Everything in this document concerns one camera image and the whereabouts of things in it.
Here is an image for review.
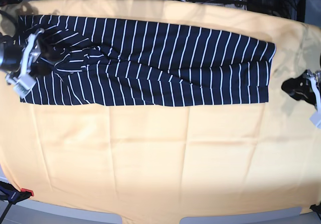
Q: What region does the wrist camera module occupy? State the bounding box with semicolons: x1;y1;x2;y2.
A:
309;111;321;129
13;74;36;98

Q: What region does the black clamp right corner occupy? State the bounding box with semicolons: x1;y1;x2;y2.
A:
310;203;321;220

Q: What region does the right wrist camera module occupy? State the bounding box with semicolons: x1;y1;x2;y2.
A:
13;74;36;98

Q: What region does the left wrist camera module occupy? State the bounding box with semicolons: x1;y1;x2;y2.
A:
309;111;321;129

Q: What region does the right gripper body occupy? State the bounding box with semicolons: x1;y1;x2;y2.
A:
0;43;41;74

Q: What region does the blue black bar clamp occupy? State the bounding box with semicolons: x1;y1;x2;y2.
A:
1;181;34;223

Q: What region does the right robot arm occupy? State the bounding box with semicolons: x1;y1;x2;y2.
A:
1;10;70;79

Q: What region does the navy white striped T-shirt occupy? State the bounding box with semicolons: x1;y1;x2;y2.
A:
18;15;276;107

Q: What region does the black power adapter box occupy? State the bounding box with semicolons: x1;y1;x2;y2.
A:
246;0;283;15

